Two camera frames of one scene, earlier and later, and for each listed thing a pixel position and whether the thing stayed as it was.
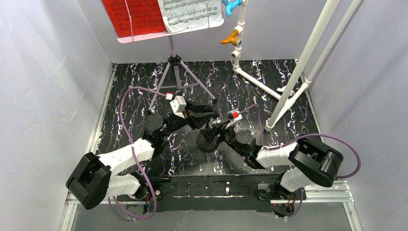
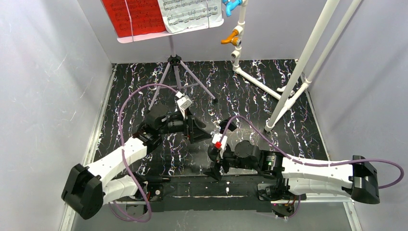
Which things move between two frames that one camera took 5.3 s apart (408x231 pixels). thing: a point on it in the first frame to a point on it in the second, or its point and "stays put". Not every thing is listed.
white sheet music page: x=180 y=15 stays put
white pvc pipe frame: x=288 y=100 stays put
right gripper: x=222 y=134 to x=217 y=158
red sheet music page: x=146 y=15 stays put
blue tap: x=231 y=4 stays put
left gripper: x=194 y=114 to x=190 y=128
